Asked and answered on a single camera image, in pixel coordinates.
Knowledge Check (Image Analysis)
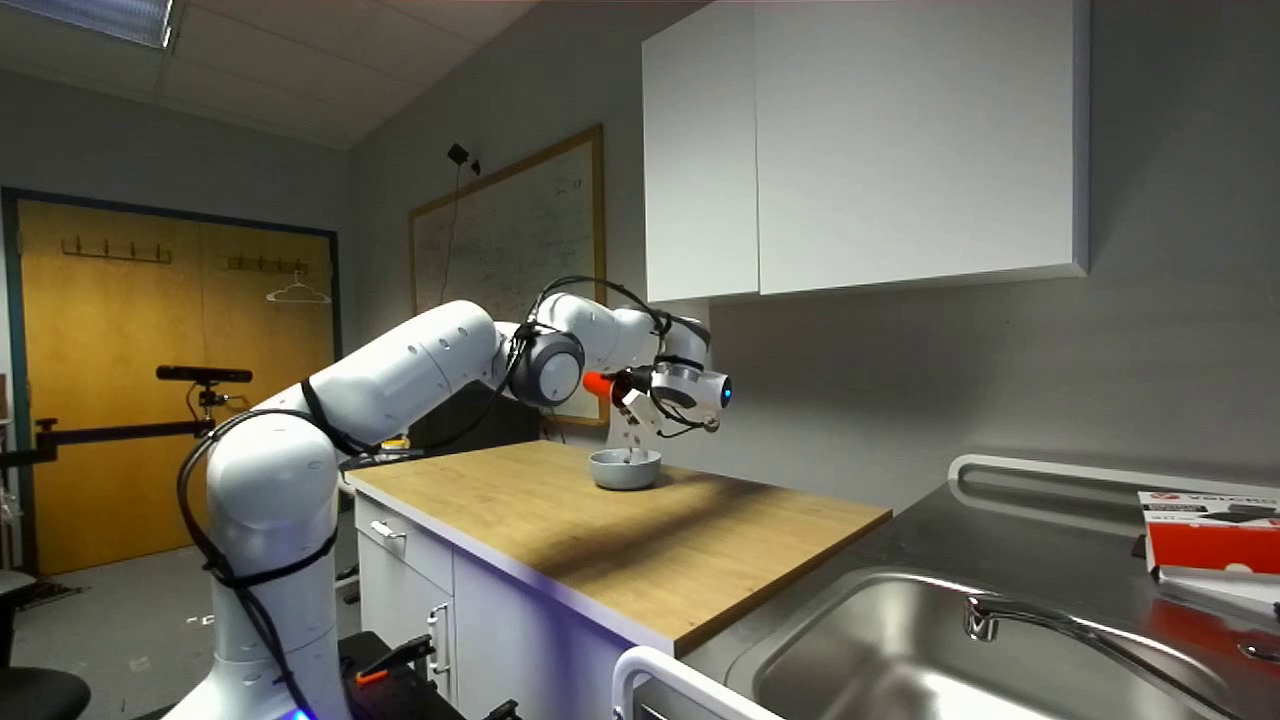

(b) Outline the white base cabinet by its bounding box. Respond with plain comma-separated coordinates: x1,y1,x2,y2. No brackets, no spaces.
356,497,627,720

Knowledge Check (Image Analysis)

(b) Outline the red and white box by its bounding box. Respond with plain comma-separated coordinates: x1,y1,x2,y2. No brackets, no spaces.
1139,494,1280,576

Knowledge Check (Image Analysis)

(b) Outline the stainless steel sink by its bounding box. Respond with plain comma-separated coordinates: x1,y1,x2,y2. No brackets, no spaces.
691,452,1280,720

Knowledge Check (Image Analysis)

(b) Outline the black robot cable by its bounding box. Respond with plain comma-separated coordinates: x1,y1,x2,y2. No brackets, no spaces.
174,378,394,720

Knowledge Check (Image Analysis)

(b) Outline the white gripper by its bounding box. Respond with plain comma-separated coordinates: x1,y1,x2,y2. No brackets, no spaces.
617,358,738,441

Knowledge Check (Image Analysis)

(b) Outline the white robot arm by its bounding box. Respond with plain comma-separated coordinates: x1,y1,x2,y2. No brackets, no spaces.
164,292,734,720

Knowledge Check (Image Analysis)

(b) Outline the chrome faucet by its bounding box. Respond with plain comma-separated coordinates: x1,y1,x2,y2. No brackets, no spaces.
963,597,1236,720

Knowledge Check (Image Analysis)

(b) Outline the white wall cabinet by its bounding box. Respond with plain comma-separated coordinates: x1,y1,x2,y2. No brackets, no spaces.
641,0,1087,301

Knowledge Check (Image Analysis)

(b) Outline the grey bowl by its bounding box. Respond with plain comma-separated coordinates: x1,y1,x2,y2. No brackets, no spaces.
590,450,660,494

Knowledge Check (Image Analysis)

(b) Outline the wooden door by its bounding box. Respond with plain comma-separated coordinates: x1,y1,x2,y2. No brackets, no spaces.
18,199,338,576

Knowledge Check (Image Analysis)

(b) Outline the black camera on tripod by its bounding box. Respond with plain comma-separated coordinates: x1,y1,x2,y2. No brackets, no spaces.
0,360,256,472

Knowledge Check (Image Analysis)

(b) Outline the framed whiteboard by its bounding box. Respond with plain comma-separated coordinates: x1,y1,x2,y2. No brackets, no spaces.
409,127,608,320

